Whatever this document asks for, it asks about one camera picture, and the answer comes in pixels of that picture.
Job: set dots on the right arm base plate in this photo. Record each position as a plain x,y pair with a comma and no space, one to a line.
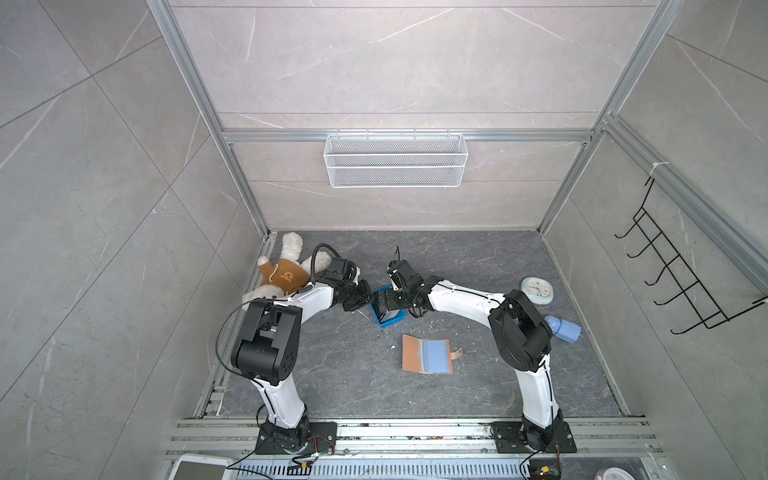
525,437

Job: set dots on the blue dish brush toy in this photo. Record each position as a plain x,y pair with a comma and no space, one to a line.
564,330

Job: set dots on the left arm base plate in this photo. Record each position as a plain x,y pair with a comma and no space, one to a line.
300,440

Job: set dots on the stack of credit cards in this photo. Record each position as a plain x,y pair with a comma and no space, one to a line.
384,305

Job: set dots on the white teddy bear brown shirt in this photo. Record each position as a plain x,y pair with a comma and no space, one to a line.
288,275

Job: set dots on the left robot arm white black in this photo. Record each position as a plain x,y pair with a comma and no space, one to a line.
265,349

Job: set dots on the black wire hook rack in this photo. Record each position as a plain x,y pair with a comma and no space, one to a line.
708,312

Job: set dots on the tan leather card holder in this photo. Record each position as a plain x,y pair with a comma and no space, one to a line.
428,356

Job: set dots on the white wire mesh basket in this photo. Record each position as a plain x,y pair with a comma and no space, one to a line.
390,160

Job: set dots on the blue card box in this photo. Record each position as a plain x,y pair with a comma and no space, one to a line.
402,314

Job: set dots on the pink white round object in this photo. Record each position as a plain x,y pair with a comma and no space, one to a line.
613,473

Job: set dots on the white round clock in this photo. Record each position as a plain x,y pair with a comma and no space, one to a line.
538,290

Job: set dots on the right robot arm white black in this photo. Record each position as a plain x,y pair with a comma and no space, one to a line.
521,335

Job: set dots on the aluminium rail front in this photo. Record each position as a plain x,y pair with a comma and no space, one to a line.
439,448

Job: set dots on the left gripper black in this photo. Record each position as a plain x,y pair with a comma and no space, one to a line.
366,296

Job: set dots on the white tablet device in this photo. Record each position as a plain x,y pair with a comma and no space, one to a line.
201,467

